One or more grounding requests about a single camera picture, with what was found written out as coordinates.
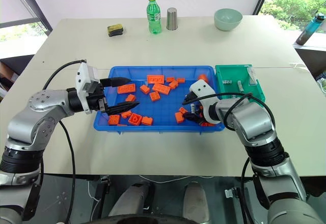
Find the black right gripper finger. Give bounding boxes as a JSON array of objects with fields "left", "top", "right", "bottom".
[
  {"left": 183, "top": 112, "right": 204, "bottom": 126},
  {"left": 182, "top": 91, "right": 199, "bottom": 105}
]

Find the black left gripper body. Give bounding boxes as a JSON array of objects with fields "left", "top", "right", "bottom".
[{"left": 86, "top": 79, "right": 108, "bottom": 114}]

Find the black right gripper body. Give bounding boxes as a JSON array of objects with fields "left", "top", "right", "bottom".
[{"left": 193, "top": 103, "right": 205, "bottom": 120}]

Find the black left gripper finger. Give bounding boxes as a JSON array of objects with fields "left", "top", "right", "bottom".
[
  {"left": 104, "top": 101, "right": 141, "bottom": 116},
  {"left": 99, "top": 76, "right": 132, "bottom": 88}
]

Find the blue plastic bin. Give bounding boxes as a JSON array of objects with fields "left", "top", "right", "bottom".
[{"left": 93, "top": 65, "right": 226, "bottom": 134}]

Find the green plastic bin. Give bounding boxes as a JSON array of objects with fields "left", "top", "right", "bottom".
[{"left": 215, "top": 64, "right": 266, "bottom": 103}]

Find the long orange building brick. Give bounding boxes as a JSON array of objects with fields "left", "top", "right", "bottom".
[
  {"left": 152, "top": 83, "right": 172, "bottom": 96},
  {"left": 117, "top": 83, "right": 137, "bottom": 94},
  {"left": 147, "top": 74, "right": 165, "bottom": 85}
]

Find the yellow black whiteboard eraser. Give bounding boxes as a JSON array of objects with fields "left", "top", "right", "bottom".
[{"left": 106, "top": 24, "right": 125, "bottom": 38}]

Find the clear blister pack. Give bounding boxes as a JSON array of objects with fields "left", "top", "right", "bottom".
[{"left": 246, "top": 67, "right": 258, "bottom": 86}]

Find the green plastic soda bottle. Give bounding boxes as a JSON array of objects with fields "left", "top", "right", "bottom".
[{"left": 147, "top": 0, "right": 163, "bottom": 35}]

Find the grey robot right leg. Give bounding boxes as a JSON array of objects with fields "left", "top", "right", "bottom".
[{"left": 183, "top": 180, "right": 211, "bottom": 222}]

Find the grey robot leg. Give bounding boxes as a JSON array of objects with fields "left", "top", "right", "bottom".
[
  {"left": 183, "top": 180, "right": 211, "bottom": 222},
  {"left": 108, "top": 182, "right": 156, "bottom": 217}
]

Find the stainless steel cup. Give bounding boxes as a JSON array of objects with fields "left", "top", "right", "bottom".
[{"left": 166, "top": 7, "right": 178, "bottom": 31}]

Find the metal table clamp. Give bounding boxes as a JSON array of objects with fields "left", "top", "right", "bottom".
[{"left": 224, "top": 186, "right": 242, "bottom": 200}]

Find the pale green bowl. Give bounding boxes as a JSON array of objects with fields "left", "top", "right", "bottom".
[{"left": 213, "top": 8, "right": 243, "bottom": 32}]

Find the brown cardboard box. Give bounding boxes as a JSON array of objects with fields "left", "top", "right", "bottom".
[{"left": 0, "top": 61, "right": 20, "bottom": 94}]

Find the grey robot left leg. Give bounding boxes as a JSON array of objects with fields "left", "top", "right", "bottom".
[{"left": 108, "top": 182, "right": 156, "bottom": 217}]

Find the dark rounded robot waist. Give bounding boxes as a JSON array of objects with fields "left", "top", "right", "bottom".
[{"left": 90, "top": 214, "right": 231, "bottom": 224}]

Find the blue sports water bottle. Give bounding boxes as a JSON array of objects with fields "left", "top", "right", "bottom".
[{"left": 295, "top": 12, "right": 326, "bottom": 46}]

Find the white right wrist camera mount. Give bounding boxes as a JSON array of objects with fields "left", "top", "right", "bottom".
[{"left": 189, "top": 79, "right": 223, "bottom": 126}]

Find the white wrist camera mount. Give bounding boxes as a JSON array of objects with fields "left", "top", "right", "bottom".
[
  {"left": 189, "top": 79, "right": 223, "bottom": 126},
  {"left": 75, "top": 61, "right": 99, "bottom": 115}
]

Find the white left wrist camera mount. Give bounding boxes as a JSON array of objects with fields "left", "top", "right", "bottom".
[{"left": 75, "top": 61, "right": 99, "bottom": 115}]

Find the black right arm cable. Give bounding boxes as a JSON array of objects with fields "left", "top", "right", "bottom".
[{"left": 181, "top": 92, "right": 276, "bottom": 224}]

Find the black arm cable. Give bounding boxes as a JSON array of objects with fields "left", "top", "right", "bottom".
[
  {"left": 181, "top": 92, "right": 276, "bottom": 224},
  {"left": 38, "top": 59, "right": 88, "bottom": 224}
]

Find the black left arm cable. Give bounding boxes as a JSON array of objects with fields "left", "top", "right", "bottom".
[{"left": 38, "top": 59, "right": 88, "bottom": 224}]

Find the thin white cable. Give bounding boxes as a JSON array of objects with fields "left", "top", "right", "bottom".
[{"left": 87, "top": 175, "right": 215, "bottom": 211}]

